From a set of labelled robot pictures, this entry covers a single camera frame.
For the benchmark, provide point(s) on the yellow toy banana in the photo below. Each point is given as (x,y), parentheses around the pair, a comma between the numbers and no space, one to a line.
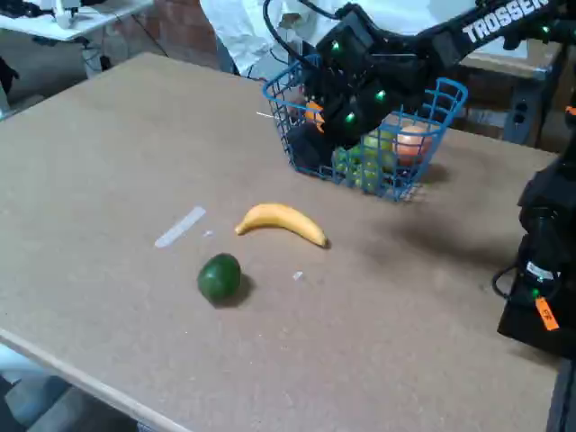
(283,216)

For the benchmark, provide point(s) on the green toy grapes bunch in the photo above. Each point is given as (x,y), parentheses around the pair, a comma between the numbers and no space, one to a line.
(355,168)

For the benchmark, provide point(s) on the thin white tape strip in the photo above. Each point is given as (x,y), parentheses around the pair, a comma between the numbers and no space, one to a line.
(265,114)

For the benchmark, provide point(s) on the light green toy apple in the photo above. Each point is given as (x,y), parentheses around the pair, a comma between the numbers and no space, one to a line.
(380,150)

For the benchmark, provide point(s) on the red orange toy pomegranate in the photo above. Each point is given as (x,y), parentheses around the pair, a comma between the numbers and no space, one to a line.
(414,143)

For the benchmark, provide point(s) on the white crumpled sheet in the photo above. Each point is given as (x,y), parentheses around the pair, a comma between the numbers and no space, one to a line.
(243,31)

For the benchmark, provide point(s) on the long white tape strip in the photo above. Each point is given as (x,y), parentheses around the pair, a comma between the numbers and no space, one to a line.
(180,227)

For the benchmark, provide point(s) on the round green toy fruit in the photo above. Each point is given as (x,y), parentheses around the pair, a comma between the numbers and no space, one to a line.
(219,278)

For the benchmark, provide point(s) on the grey power outlet box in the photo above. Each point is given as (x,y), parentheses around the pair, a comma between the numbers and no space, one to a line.
(519,114)

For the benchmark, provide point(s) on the brown wooden workbench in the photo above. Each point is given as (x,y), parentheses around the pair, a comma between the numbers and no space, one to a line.
(504,60)

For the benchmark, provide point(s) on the white desk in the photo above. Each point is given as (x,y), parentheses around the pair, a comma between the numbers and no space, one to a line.
(103,18)

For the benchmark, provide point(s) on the white cup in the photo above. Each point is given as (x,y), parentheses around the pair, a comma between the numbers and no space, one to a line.
(64,15)

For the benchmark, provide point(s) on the small black camera box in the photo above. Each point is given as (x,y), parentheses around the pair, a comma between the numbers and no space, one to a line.
(346,31)

